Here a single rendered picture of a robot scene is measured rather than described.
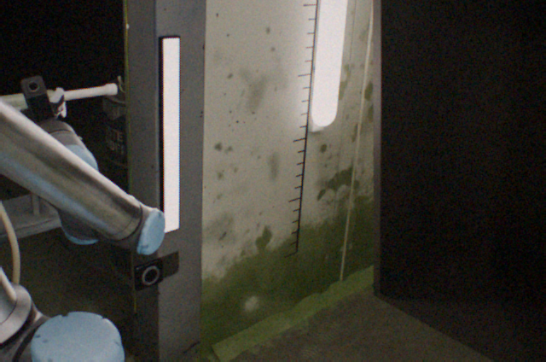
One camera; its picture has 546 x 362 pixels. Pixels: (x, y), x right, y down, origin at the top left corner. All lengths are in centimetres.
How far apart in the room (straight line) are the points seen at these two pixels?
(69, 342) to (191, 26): 104
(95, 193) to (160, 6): 85
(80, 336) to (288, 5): 134
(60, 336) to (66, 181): 29
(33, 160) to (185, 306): 137
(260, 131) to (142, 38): 55
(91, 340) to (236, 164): 111
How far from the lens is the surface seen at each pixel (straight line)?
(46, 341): 110
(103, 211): 105
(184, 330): 224
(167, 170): 186
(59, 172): 93
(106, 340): 109
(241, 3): 192
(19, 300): 116
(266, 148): 213
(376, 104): 165
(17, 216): 178
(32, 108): 133
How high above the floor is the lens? 158
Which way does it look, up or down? 21 degrees down
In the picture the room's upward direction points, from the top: 4 degrees clockwise
